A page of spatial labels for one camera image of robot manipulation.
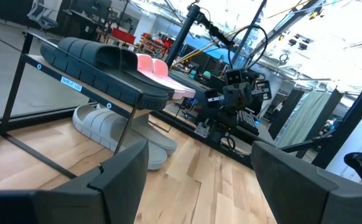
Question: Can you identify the grey green curtain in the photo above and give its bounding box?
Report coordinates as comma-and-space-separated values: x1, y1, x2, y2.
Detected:
276, 90, 333, 149

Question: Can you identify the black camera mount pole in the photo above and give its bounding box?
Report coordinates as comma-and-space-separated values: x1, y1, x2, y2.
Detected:
164, 3, 235, 68

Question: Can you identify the small parts storage rack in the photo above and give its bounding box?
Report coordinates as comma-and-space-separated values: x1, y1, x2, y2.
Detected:
139, 32, 172, 59

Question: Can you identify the black rubber slide sandal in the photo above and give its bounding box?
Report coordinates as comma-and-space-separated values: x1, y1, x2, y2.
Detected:
120, 49, 176, 101
40, 37, 170, 111

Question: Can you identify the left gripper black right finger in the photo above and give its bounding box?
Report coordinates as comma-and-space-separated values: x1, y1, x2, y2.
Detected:
251, 141, 339, 224

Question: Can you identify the wooden shelf with black frame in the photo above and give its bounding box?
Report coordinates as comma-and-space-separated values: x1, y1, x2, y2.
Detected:
0, 29, 188, 180

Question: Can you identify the black metal rig frame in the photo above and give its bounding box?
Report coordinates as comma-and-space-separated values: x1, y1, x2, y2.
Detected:
0, 0, 362, 170

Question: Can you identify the grey office chair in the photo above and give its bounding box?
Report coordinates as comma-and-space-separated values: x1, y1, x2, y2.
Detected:
27, 0, 59, 30

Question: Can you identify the red storage box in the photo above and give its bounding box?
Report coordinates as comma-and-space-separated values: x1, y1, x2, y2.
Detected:
111, 27, 137, 45

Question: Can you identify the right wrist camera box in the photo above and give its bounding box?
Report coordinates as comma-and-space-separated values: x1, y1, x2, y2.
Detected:
225, 68, 243, 85

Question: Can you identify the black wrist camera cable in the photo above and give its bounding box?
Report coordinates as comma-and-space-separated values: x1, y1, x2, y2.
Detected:
227, 24, 269, 71

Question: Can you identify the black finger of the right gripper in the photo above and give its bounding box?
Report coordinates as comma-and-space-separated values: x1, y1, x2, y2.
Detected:
204, 89, 224, 110
254, 80, 272, 101

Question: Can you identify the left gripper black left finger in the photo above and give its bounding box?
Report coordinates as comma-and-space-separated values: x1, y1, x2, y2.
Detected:
56, 139, 149, 224

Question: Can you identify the black computer keyboard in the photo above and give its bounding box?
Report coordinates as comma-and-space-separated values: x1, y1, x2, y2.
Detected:
236, 109, 260, 136

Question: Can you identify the white shelf label sticker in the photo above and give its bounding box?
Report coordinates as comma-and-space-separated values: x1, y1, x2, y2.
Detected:
60, 76, 83, 93

